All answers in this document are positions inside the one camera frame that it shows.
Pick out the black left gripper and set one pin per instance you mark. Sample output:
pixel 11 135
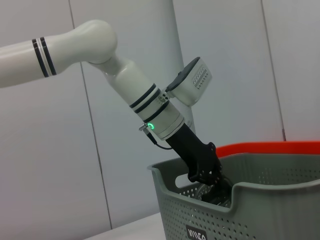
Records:
pixel 197 157

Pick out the glass teacup with black sleeve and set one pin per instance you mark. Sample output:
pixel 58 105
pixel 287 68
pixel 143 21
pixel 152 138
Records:
pixel 203 191

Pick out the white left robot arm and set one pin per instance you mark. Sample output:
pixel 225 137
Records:
pixel 75 50

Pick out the grey perforated storage basket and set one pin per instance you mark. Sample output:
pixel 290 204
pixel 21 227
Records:
pixel 200 217

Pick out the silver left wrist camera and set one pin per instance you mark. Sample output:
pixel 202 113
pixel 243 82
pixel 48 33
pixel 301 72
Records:
pixel 192 87

